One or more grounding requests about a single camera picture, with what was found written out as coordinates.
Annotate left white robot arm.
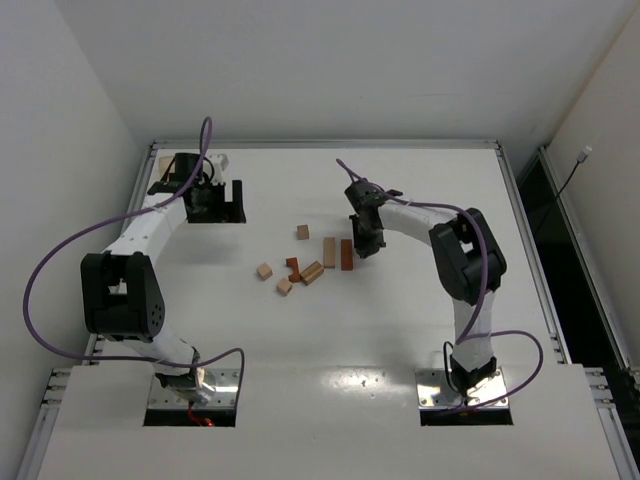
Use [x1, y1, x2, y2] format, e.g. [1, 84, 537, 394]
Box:
[81, 152, 246, 402]

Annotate dark brown L block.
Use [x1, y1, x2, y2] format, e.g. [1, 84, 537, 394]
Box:
[285, 257, 301, 283]

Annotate pale wooden cube block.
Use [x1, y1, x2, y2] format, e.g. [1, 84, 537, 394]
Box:
[276, 277, 293, 296]

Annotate purple cable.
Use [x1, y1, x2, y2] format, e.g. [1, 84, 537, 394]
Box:
[335, 158, 545, 415]
[22, 116, 246, 396]

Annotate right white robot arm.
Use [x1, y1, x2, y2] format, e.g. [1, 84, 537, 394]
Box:
[345, 180, 507, 394]

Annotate black wall cable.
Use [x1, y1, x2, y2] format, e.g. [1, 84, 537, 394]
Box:
[522, 145, 594, 244]

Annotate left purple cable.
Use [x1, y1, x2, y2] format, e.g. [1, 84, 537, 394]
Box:
[22, 116, 246, 396]

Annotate long light wood block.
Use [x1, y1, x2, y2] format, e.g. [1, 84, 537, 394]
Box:
[323, 237, 336, 269]

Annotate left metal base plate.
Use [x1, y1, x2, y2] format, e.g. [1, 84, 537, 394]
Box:
[147, 369, 239, 411]

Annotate grooved light wood block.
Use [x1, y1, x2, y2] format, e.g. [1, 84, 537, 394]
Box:
[300, 261, 324, 286]

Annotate transparent orange plastic box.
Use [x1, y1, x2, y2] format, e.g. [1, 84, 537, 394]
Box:
[157, 156, 175, 181]

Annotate small light cube block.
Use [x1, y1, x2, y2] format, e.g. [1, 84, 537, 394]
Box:
[296, 224, 310, 241]

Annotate metal base plate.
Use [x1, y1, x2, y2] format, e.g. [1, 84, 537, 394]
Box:
[415, 368, 509, 412]
[147, 369, 239, 411]

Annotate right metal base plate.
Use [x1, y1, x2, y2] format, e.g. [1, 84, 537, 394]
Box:
[415, 368, 509, 412]

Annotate light wooden cube block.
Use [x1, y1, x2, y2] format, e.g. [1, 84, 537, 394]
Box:
[256, 263, 273, 281]

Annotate long reddish wood block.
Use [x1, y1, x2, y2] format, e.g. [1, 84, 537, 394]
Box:
[340, 238, 354, 271]

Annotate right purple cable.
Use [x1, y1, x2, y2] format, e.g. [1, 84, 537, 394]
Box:
[335, 158, 545, 415]

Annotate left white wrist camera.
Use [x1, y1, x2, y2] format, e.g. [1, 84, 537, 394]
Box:
[206, 154, 229, 185]

